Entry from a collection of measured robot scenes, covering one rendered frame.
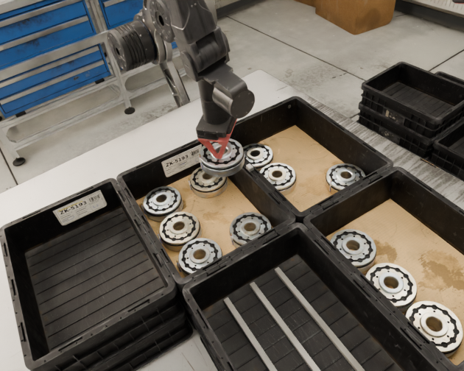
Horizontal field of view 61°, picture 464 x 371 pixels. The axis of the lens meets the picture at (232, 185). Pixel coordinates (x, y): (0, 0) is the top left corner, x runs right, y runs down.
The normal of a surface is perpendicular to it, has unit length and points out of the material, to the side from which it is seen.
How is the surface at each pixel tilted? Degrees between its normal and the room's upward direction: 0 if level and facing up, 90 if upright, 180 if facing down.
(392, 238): 0
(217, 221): 0
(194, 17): 85
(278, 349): 0
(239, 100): 92
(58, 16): 90
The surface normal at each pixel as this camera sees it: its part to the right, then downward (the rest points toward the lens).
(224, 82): -0.15, -0.55
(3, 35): 0.59, 0.53
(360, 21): 0.41, 0.62
